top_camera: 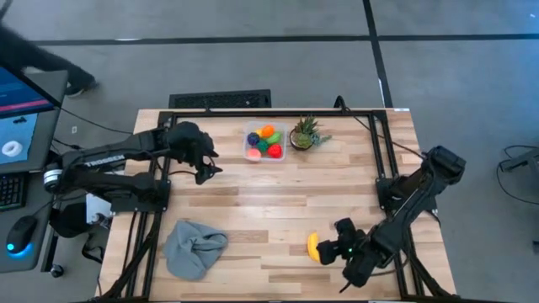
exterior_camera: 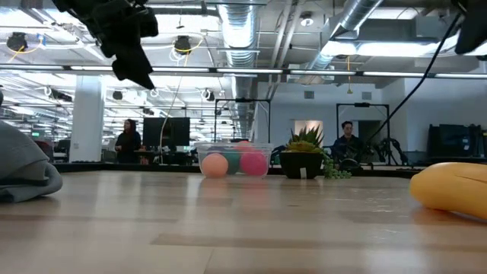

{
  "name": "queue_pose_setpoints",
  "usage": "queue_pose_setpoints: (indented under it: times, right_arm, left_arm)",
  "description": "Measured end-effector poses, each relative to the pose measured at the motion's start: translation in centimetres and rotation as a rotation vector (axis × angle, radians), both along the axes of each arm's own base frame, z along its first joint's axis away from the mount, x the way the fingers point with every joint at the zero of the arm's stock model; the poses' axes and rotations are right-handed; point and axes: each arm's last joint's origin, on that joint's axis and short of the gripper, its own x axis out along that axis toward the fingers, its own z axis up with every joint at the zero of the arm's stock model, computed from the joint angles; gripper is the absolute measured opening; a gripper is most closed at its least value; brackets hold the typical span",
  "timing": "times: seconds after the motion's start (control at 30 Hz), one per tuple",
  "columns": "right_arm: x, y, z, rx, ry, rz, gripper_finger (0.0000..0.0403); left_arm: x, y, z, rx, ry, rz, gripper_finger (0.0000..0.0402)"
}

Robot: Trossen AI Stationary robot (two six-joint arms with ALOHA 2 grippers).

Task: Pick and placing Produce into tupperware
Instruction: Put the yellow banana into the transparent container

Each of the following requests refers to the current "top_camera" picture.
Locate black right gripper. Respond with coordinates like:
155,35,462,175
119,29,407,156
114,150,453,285
318,217,382,289

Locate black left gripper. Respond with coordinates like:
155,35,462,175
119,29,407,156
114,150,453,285
168,120,223,186

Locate yellow toy banana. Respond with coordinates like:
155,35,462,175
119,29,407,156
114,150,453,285
307,231,321,264

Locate clear plastic container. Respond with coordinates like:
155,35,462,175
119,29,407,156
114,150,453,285
243,120,290,164

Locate black grille panel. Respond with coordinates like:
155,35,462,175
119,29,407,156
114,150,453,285
168,88,273,109

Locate grey crumpled cloth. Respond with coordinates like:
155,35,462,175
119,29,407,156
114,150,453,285
163,220,229,282

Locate potted succulent plant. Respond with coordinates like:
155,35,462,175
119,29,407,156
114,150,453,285
288,115,333,152

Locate white paper sheet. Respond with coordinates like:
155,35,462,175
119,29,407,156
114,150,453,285
85,192,114,225

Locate black stool seat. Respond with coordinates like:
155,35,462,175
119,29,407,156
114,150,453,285
49,201,92,240

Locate dark grey desk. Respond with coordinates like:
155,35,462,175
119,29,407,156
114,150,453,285
0,70,72,274

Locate computer monitor blue screen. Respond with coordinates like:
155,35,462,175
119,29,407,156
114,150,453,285
0,56,63,176

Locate person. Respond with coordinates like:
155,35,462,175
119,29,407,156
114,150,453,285
0,20,101,98

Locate black keyboard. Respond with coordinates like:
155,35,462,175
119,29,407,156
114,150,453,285
0,172,29,212

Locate black computer mouse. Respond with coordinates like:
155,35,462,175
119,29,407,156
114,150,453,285
4,215,37,256

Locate grey stand foot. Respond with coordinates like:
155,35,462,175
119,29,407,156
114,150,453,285
499,145,539,173

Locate black aluminium table frame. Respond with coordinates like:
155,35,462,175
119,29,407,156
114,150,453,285
94,107,460,303

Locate black desk cable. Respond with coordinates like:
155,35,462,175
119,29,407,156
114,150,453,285
60,107,134,136

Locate black cable with plug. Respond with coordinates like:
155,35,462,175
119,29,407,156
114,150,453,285
333,95,426,161

